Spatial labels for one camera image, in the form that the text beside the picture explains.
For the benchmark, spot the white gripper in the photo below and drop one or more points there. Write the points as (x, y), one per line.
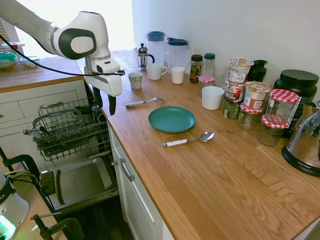
(107, 83)

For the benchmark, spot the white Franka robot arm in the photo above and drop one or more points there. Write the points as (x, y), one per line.
(82, 30)

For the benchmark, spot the dishwasher door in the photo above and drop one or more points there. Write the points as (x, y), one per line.
(82, 180)

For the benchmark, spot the black cup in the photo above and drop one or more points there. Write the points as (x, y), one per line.
(102, 118)

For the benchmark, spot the patterned paper cup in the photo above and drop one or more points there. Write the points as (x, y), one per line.
(135, 81)

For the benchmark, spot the grey cutlery basket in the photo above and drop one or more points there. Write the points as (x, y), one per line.
(56, 111)

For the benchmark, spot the glass French press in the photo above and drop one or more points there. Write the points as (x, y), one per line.
(143, 58)

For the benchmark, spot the metal cabinet knob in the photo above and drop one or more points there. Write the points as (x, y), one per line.
(114, 163)
(25, 132)

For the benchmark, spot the teal plastic plate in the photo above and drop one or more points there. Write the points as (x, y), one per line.
(172, 119)

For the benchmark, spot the tall blue-lidded clear pitcher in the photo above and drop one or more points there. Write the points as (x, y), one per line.
(155, 50)

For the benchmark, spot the plain white cup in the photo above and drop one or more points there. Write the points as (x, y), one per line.
(178, 75)

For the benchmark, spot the clear glass food container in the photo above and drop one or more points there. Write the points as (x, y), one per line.
(28, 63)

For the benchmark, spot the short blue-lidded clear pitcher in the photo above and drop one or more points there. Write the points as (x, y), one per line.
(178, 55)

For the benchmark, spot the black-lidded spice jar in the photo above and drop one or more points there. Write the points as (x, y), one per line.
(195, 68)

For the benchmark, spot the dark green C-clamp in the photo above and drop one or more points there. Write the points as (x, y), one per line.
(30, 161)
(72, 226)

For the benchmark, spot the small checkered-lid glass jar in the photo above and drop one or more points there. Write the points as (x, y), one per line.
(206, 79)

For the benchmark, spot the green-lidded glass bowl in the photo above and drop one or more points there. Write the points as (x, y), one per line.
(7, 61)

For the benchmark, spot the wide white ceramic cup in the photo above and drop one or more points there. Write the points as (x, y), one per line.
(212, 98)

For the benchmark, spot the red-lidded plastic container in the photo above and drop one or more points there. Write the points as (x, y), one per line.
(12, 47)

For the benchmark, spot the green-lidded spice jar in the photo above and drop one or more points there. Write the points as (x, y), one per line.
(209, 63)

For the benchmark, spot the clear drinking glass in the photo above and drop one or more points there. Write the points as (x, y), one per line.
(221, 75)

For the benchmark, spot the dark green can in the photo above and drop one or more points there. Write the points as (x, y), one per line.
(231, 110)

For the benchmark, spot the red-label yoghurt cup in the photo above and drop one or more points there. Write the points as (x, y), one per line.
(233, 92)

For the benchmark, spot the white-label yoghurt cup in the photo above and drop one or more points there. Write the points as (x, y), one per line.
(240, 71)

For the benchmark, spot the orange-label yoghurt cup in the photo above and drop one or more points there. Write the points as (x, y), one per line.
(255, 96)

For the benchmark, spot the black bottle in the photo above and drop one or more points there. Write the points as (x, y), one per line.
(258, 71)

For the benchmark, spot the large checkered-lid glass jar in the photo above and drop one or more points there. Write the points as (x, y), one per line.
(281, 107)

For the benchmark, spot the black protein powder tub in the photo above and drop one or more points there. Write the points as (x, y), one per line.
(298, 81)

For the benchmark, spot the steel electric kettle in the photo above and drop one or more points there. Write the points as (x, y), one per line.
(303, 145)

